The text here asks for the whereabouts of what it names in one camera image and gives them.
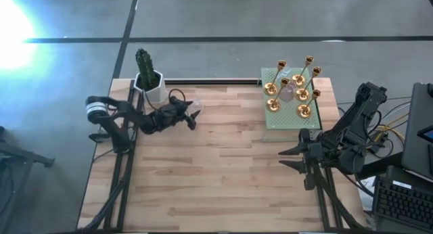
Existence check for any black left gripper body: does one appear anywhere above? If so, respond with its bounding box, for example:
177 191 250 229
141 97 191 134

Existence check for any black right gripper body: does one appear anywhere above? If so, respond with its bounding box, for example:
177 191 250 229
298 128 323 191

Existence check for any gold candlestick holder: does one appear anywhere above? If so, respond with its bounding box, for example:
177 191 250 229
296 89 322 119
265 77 291 113
291 55 315 88
295 66 323 102
263 60 288 97

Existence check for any pink ribbed glass candle holder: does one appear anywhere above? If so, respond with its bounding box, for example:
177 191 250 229
279 81 296 103

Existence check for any white hexagonal plant pot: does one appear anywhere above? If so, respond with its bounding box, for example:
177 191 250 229
133 70 169 105

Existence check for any green cactus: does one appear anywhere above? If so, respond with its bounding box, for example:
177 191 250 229
135 47 157 91

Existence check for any black keyboard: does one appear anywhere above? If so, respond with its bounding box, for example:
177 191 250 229
371 174 433 232

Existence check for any black monitor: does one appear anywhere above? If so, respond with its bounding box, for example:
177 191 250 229
401 82 433 184

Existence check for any black floor stand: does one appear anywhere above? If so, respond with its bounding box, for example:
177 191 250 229
0 125 55 234

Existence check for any yellow cable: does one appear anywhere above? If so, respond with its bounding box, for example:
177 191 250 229
373 124 407 144

